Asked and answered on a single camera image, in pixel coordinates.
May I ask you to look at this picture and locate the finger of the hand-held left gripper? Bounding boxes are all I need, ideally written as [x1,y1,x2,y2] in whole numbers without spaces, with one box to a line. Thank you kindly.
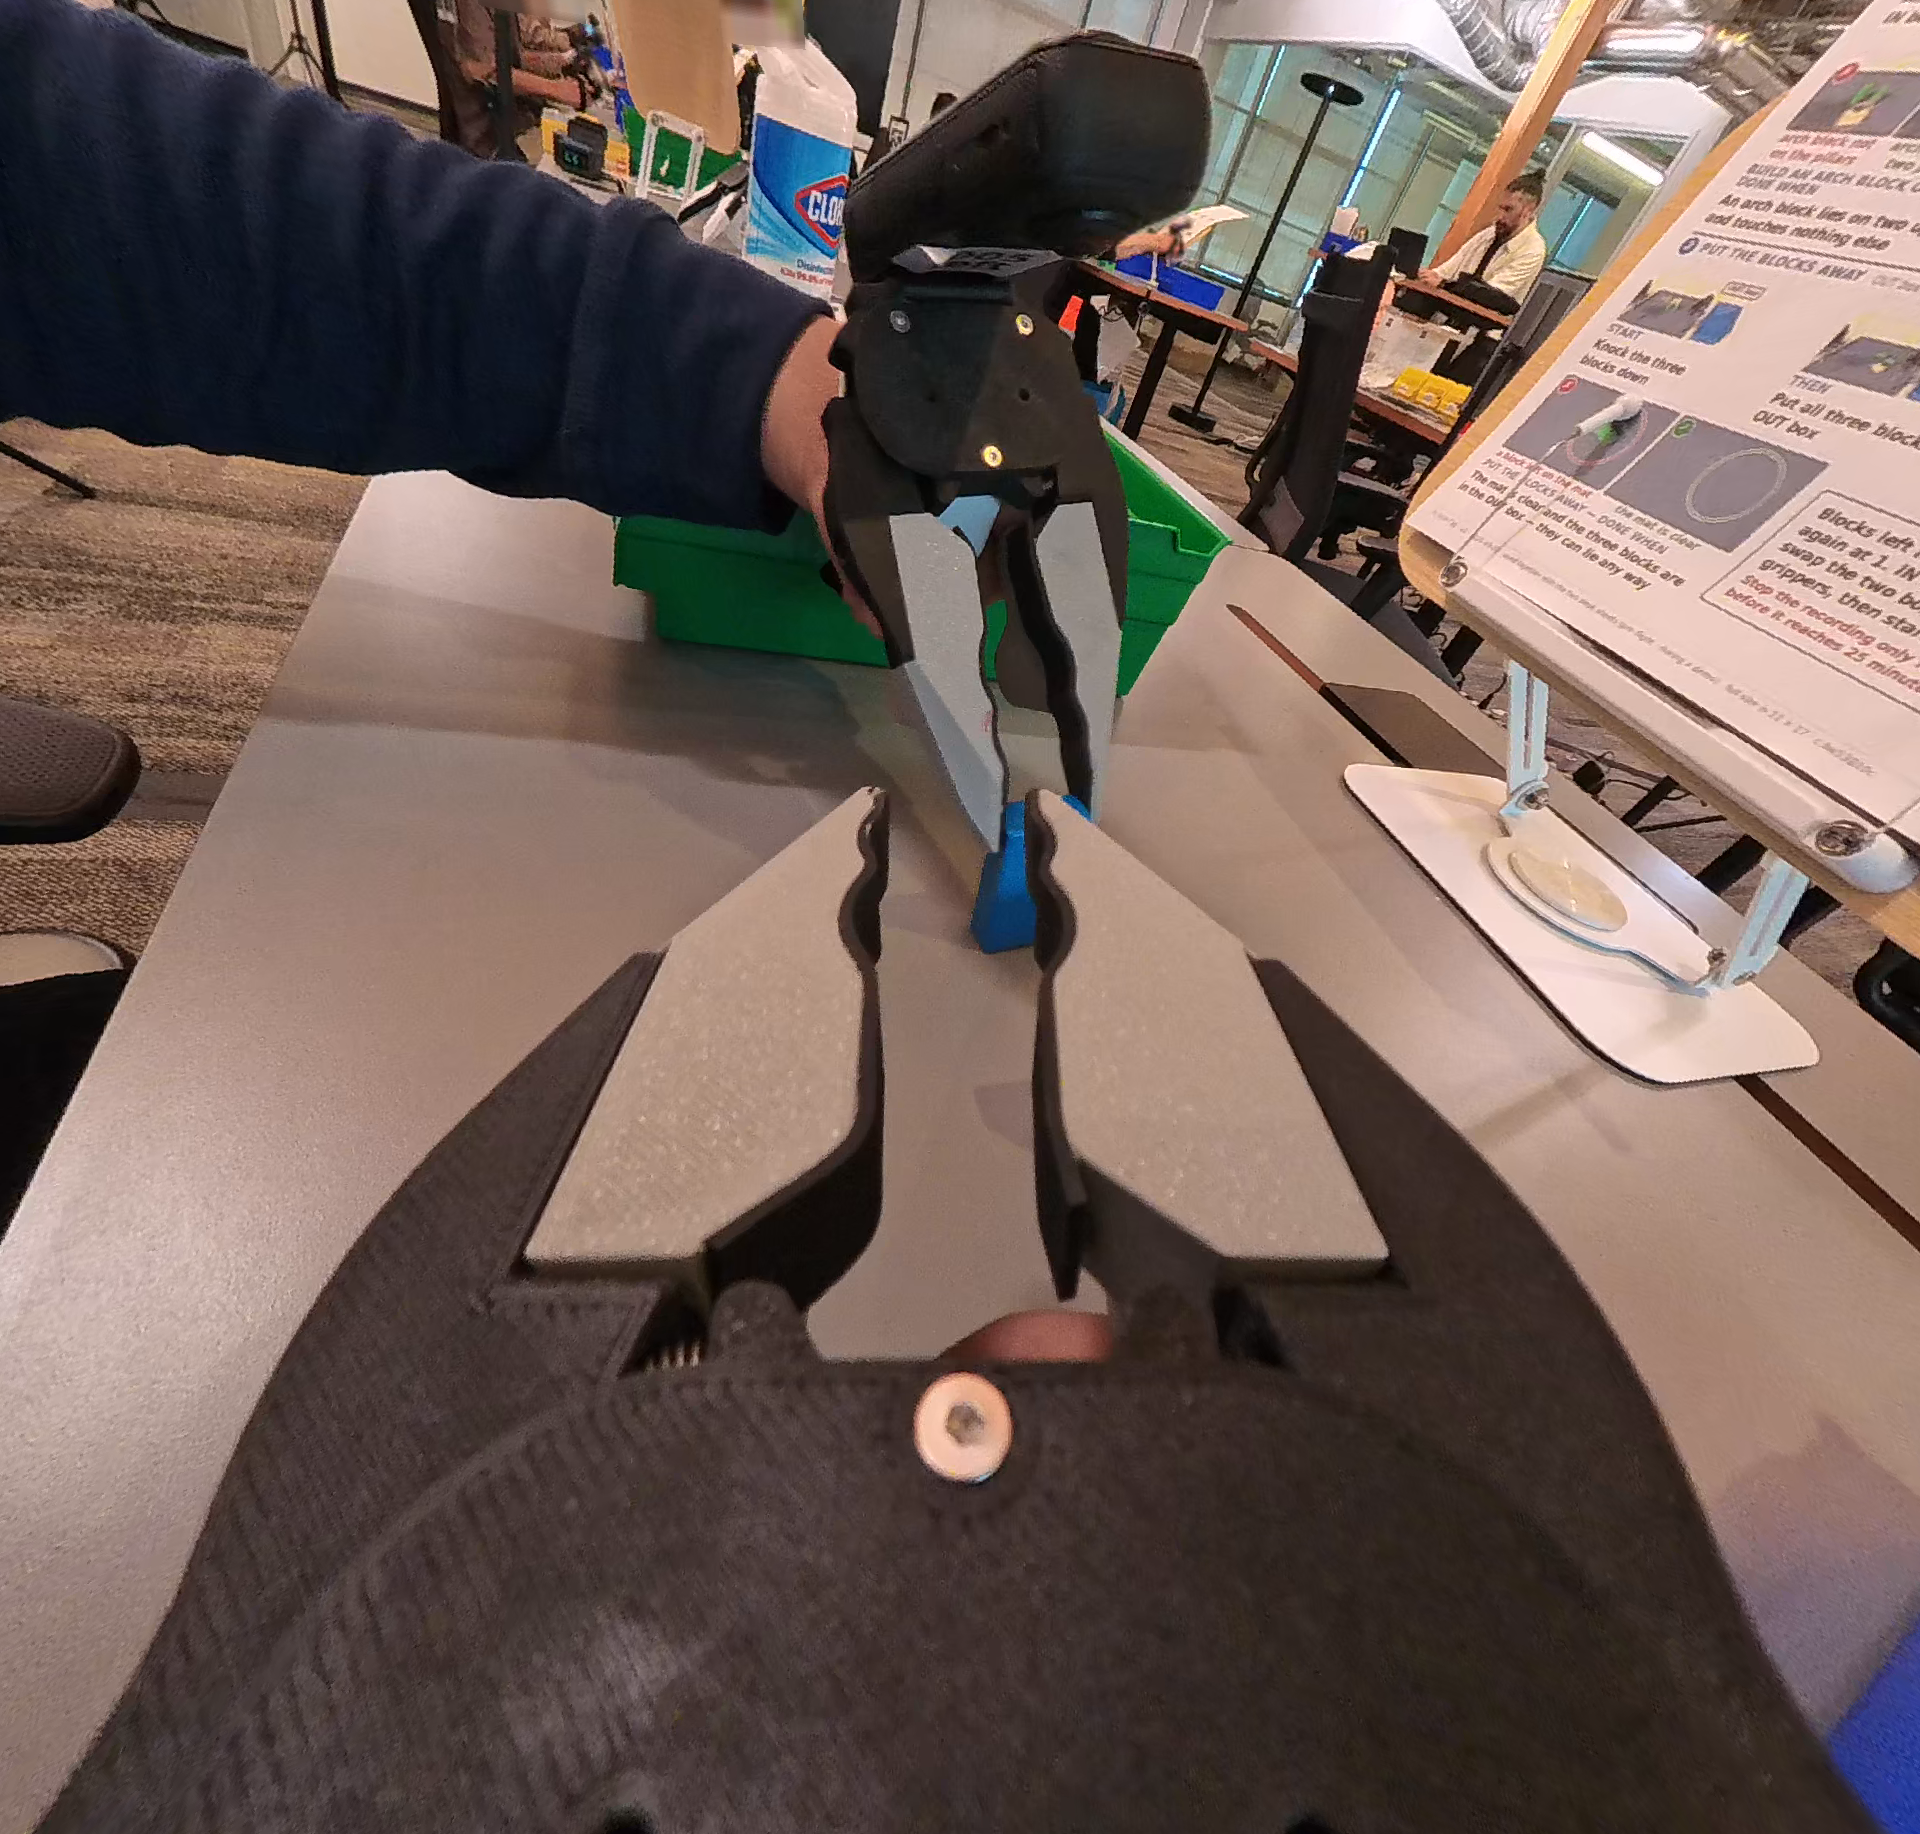
[886,513,1011,851]
[996,500,1131,822]

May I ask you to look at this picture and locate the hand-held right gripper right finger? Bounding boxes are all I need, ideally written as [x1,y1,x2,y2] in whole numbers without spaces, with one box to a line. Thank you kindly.
[1031,790,1391,1303]

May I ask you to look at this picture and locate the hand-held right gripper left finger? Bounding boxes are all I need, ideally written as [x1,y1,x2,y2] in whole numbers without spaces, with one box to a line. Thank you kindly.
[524,790,886,1303]

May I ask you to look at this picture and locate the green plastic bin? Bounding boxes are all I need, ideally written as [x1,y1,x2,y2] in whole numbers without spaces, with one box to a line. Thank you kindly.
[611,426,1234,699]

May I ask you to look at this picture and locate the blue rectangular wooden block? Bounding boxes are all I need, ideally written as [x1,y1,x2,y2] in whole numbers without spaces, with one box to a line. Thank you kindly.
[970,801,1071,955]

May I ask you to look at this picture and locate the blue plastic bin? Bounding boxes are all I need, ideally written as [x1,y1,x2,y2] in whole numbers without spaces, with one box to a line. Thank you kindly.
[1825,1637,1920,1834]

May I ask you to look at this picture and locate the person's left forearm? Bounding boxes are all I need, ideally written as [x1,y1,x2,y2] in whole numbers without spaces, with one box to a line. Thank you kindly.
[0,0,844,530]

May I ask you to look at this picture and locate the person's left hand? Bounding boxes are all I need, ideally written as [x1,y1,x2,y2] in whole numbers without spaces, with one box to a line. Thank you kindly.
[762,318,886,637]

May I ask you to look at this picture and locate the small blue bins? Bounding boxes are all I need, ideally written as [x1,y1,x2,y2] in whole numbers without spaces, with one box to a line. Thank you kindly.
[1115,255,1248,309]

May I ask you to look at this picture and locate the white sign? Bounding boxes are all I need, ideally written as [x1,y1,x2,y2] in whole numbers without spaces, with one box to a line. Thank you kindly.
[1115,203,1251,257]

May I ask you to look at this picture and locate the disinfecting wipes canister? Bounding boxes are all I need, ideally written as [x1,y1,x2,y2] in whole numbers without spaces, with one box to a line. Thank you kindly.
[745,41,863,309]

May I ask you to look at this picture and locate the black office chair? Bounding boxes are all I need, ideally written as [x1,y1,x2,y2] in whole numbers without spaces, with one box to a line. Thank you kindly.
[1245,249,1417,564]
[0,699,147,844]

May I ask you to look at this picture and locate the black stanchion pole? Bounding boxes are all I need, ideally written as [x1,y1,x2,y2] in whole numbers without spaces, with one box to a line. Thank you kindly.
[1171,73,1366,432]

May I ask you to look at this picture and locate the large black screen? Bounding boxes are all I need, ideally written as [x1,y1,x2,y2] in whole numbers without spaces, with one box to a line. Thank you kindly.
[659,0,909,143]

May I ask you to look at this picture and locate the printed instruction sheet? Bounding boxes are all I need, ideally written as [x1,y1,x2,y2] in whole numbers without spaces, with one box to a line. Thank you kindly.
[1412,0,1920,814]

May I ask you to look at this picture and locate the table cable hatch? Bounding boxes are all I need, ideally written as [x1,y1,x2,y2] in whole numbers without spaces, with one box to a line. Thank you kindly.
[1321,682,1467,773]

